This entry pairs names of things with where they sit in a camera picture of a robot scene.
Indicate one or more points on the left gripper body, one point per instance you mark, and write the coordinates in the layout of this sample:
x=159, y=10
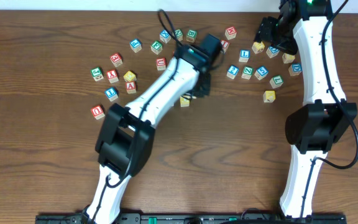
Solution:
x=202, y=86

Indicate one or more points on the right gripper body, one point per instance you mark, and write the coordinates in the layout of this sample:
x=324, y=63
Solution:
x=266, y=32

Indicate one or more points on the blue l block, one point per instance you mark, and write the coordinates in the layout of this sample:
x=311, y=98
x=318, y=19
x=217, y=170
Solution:
x=244, y=56
x=111, y=94

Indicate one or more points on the yellow O block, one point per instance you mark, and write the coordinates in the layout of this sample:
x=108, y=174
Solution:
x=184, y=102

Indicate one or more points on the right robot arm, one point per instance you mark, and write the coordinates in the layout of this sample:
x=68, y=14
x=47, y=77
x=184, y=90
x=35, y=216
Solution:
x=305, y=28

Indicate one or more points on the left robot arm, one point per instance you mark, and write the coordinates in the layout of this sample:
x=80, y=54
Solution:
x=127, y=134

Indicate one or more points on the yellow ball picture block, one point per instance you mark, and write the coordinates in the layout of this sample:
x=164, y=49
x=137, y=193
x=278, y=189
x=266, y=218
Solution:
x=258, y=47

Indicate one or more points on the blue D block upper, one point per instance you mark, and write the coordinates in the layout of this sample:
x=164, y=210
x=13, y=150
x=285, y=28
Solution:
x=272, y=52

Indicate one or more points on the blue d block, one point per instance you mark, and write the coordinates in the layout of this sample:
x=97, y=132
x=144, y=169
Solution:
x=295, y=69
x=272, y=52

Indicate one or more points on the green B block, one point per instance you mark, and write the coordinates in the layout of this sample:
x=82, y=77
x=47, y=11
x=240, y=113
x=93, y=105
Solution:
x=191, y=35

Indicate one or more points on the red I block right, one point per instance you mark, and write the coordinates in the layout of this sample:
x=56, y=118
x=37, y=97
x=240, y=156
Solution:
x=225, y=45

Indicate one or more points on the blue 2 block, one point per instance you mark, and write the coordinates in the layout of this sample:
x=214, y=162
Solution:
x=232, y=72

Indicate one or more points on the yellow 8 block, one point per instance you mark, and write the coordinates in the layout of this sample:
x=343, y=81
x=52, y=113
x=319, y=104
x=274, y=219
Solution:
x=287, y=58

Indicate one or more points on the green N block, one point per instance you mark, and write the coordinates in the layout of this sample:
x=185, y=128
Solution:
x=179, y=34

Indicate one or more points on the red W block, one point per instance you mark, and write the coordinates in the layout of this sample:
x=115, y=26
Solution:
x=230, y=33

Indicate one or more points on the blue 5 block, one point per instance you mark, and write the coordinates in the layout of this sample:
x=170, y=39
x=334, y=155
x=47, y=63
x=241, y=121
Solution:
x=261, y=73

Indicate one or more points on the red U block upper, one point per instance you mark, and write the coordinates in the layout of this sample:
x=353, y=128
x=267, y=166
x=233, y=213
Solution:
x=161, y=64

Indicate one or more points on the red u block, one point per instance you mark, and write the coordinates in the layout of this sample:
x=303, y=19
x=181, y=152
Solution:
x=161, y=64
x=97, y=112

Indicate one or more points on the green Z block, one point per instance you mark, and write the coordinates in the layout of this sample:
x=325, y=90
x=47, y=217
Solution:
x=247, y=73

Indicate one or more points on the blue X block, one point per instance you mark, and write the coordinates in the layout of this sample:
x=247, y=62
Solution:
x=165, y=36

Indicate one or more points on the blue D block lower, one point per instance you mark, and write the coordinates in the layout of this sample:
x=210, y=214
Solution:
x=295, y=69

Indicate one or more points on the green F block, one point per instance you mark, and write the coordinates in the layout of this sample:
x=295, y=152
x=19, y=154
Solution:
x=156, y=47

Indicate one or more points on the green 7 block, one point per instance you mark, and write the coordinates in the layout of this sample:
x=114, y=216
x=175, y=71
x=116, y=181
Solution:
x=276, y=81

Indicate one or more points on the yellow K block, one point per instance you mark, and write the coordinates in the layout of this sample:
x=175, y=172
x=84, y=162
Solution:
x=269, y=96

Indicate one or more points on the blue P block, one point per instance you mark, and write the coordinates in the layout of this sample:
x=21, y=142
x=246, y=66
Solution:
x=136, y=45

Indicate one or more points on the yellow tilted block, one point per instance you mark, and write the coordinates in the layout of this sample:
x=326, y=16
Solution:
x=130, y=76

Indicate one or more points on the red A block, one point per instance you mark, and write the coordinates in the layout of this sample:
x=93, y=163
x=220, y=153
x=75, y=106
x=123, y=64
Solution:
x=131, y=87

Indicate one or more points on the red E block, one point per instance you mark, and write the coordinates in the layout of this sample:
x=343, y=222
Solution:
x=116, y=59

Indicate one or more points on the green J block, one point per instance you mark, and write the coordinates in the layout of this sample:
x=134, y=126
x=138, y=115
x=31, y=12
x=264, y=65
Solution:
x=97, y=74

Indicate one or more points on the red U block lower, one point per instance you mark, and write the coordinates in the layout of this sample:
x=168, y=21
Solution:
x=97, y=112

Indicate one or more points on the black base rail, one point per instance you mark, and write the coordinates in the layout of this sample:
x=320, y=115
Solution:
x=136, y=218

